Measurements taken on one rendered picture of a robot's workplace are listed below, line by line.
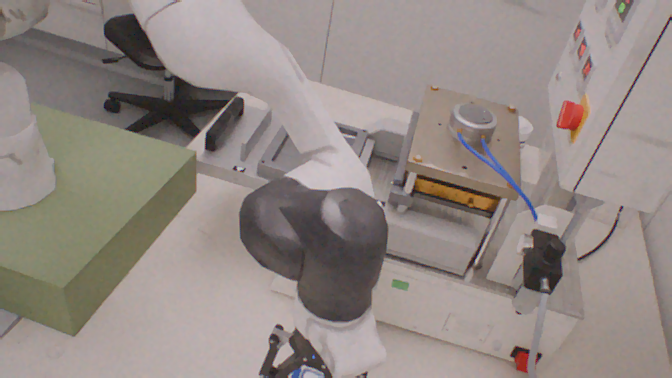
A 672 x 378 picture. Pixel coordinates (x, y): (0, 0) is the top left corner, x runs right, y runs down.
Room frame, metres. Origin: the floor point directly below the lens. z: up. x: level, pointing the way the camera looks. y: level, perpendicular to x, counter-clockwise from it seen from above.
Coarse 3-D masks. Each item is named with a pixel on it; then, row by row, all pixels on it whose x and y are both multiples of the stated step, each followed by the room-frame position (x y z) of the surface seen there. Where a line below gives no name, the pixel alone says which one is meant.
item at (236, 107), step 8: (232, 104) 0.93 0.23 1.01; (240, 104) 0.94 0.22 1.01; (224, 112) 0.89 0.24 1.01; (232, 112) 0.90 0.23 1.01; (240, 112) 0.95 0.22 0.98; (216, 120) 0.86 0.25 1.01; (224, 120) 0.87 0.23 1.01; (232, 120) 0.90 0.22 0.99; (216, 128) 0.84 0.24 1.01; (224, 128) 0.86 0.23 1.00; (208, 136) 0.82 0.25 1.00; (216, 136) 0.82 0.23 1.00; (208, 144) 0.82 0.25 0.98; (216, 144) 0.82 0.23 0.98
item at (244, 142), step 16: (256, 112) 0.98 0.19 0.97; (272, 112) 0.96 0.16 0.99; (240, 128) 0.91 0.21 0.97; (256, 128) 0.86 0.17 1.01; (272, 128) 0.93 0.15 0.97; (224, 144) 0.85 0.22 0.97; (240, 144) 0.86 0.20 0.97; (256, 144) 0.87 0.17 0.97; (368, 144) 0.95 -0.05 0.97; (208, 160) 0.79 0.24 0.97; (224, 160) 0.80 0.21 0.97; (240, 160) 0.81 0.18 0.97; (256, 160) 0.82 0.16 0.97; (368, 160) 0.90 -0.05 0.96; (224, 176) 0.78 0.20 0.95; (240, 176) 0.77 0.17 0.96; (256, 176) 0.77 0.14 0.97
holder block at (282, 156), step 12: (348, 132) 0.95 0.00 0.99; (360, 132) 0.95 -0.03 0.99; (276, 144) 0.85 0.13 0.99; (288, 144) 0.88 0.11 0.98; (348, 144) 0.92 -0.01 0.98; (360, 144) 0.90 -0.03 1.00; (264, 156) 0.80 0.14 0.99; (276, 156) 0.83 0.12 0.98; (288, 156) 0.84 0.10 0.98; (300, 156) 0.83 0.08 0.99; (264, 168) 0.78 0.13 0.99; (276, 168) 0.78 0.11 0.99; (288, 168) 0.78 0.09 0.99
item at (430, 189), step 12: (420, 180) 0.74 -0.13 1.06; (432, 180) 0.75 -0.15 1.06; (420, 192) 0.75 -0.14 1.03; (432, 192) 0.74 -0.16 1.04; (444, 192) 0.74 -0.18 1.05; (456, 192) 0.74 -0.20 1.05; (468, 192) 0.74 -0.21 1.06; (480, 192) 0.74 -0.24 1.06; (444, 204) 0.74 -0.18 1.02; (456, 204) 0.74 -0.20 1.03; (468, 204) 0.72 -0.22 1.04; (480, 204) 0.73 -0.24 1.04; (492, 204) 0.73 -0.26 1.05
